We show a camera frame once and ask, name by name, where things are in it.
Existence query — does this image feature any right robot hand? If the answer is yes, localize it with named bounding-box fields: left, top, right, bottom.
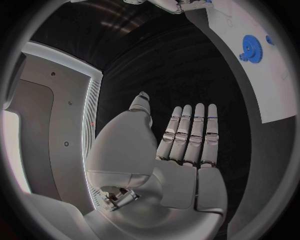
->
left=175, top=0, right=215, bottom=11

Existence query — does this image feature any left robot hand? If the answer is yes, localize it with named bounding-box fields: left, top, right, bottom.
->
left=83, top=90, right=229, bottom=240

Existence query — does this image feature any white task board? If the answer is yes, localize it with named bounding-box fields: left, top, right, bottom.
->
left=184, top=0, right=299, bottom=125

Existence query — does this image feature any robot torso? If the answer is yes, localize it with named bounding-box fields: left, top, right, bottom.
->
left=1, top=41, right=104, bottom=216

